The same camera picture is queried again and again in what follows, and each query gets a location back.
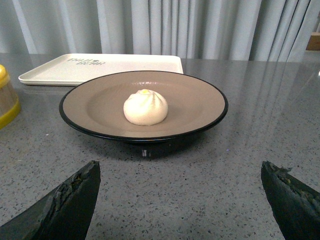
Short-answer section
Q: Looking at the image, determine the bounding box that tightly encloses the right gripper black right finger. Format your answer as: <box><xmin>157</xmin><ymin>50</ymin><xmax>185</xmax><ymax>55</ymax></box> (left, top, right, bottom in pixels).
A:
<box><xmin>261</xmin><ymin>161</ymin><xmax>320</xmax><ymax>240</ymax></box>

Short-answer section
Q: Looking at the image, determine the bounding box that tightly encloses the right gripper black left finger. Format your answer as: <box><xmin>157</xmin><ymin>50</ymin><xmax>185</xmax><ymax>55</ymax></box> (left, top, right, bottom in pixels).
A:
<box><xmin>0</xmin><ymin>161</ymin><xmax>101</xmax><ymax>240</ymax></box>

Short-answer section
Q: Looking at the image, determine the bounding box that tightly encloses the white steamed bun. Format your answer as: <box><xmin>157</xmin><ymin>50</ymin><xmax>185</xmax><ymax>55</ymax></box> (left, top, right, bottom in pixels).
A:
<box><xmin>123</xmin><ymin>89</ymin><xmax>169</xmax><ymax>126</ymax></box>

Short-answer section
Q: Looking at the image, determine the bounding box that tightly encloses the brown plate with black rim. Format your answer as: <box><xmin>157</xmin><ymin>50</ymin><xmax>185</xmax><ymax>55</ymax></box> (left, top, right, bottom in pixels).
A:
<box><xmin>59</xmin><ymin>70</ymin><xmax>229</xmax><ymax>157</ymax></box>

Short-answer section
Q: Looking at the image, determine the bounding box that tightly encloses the cream plastic tray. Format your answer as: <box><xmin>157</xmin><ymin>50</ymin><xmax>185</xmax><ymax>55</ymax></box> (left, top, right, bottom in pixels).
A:
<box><xmin>18</xmin><ymin>53</ymin><xmax>183</xmax><ymax>86</ymax></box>

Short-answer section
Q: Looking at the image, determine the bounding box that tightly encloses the wooden steamer with yellow rims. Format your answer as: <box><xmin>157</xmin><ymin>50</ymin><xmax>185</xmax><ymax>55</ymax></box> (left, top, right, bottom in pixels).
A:
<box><xmin>0</xmin><ymin>65</ymin><xmax>21</xmax><ymax>129</ymax></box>

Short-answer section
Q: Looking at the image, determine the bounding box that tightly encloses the brown box behind curtain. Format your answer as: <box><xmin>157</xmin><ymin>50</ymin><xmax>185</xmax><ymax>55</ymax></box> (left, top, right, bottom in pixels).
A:
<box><xmin>306</xmin><ymin>32</ymin><xmax>320</xmax><ymax>51</ymax></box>

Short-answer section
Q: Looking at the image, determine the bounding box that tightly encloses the grey pleated curtain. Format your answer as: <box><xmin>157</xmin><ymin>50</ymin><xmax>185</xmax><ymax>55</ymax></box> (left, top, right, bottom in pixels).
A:
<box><xmin>0</xmin><ymin>0</ymin><xmax>320</xmax><ymax>62</ymax></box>

